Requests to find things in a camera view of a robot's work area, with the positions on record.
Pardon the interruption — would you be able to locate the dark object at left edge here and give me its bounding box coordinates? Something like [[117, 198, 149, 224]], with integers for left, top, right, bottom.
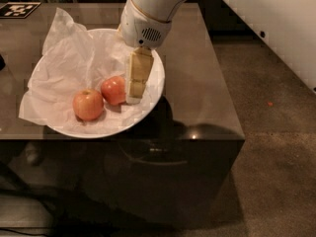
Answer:
[[0, 54, 6, 71]]

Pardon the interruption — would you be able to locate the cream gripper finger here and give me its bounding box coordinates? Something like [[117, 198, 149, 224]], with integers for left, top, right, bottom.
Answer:
[[126, 47, 154, 105]]

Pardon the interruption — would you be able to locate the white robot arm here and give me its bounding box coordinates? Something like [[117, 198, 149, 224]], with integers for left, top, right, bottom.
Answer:
[[118, 0, 316, 90]]

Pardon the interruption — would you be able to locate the black white fiducial marker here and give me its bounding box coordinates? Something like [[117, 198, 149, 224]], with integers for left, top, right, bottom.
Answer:
[[0, 2, 40, 19]]

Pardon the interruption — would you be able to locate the white bowl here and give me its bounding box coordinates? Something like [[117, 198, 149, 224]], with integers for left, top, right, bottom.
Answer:
[[30, 28, 166, 139]]

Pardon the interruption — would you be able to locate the red apple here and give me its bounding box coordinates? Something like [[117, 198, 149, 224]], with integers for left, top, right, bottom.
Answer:
[[101, 76, 125, 106], [72, 89, 104, 121]]

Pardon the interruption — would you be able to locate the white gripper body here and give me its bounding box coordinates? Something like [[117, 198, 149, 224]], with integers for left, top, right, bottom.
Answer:
[[119, 0, 172, 49]]

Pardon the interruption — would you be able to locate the white crumpled paper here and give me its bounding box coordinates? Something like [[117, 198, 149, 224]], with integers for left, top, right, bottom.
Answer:
[[18, 7, 153, 134]]

